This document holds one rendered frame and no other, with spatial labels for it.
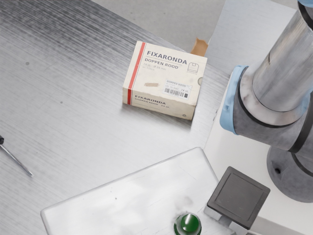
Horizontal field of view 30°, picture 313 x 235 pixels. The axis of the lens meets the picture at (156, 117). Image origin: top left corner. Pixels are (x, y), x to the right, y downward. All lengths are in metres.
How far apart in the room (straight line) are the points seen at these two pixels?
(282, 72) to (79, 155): 0.58
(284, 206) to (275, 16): 0.53
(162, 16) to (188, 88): 1.22
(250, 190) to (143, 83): 0.74
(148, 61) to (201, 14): 1.22
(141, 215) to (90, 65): 0.84
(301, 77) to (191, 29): 1.64
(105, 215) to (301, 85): 0.39
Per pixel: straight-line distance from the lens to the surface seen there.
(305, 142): 1.00
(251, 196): 0.55
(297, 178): 1.11
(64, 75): 1.35
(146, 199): 0.56
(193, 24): 2.45
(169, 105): 1.27
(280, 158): 1.13
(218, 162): 1.14
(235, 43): 1.42
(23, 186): 1.26
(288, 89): 0.85
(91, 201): 0.56
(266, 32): 1.46
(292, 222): 1.15
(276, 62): 0.83
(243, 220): 0.54
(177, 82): 1.26
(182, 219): 0.53
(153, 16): 2.45
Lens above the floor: 2.01
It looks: 65 degrees down
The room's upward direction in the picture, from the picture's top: 8 degrees clockwise
